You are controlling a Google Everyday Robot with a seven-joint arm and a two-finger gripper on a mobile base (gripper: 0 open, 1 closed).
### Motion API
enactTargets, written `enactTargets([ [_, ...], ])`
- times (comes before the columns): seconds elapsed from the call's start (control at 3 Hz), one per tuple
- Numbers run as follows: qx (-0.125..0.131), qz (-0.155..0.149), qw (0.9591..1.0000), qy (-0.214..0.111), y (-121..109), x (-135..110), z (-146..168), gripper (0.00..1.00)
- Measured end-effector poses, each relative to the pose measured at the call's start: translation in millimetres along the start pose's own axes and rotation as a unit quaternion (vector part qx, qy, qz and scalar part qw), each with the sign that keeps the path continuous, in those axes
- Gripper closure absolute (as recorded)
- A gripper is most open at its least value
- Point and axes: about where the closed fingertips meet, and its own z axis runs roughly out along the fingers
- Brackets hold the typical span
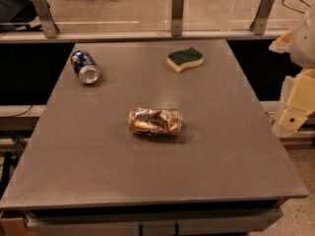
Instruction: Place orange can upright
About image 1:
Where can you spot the green and yellow sponge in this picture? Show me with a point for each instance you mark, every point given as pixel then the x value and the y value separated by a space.
pixel 185 59

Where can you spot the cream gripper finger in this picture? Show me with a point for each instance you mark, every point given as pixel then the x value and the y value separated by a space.
pixel 297 103
pixel 282 43

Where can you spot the crushed orange soda can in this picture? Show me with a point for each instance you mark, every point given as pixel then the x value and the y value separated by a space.
pixel 147 121

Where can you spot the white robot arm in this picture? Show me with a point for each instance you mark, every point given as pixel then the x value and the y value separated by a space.
pixel 302 47

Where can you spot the right metal bracket post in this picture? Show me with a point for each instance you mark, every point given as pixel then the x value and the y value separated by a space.
pixel 259 24

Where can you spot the left metal bracket post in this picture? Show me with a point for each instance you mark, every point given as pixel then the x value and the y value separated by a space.
pixel 49 28

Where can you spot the blue Pepsi can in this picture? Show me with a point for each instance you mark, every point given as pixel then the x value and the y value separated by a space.
pixel 85 67

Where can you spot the middle metal bracket post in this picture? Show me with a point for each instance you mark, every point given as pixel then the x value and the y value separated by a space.
pixel 177 7

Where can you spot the metal rail barrier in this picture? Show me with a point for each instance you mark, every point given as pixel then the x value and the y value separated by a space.
pixel 113 36

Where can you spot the metal bracket post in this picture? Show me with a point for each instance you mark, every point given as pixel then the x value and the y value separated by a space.
pixel 49 28
pixel 177 7
pixel 259 24

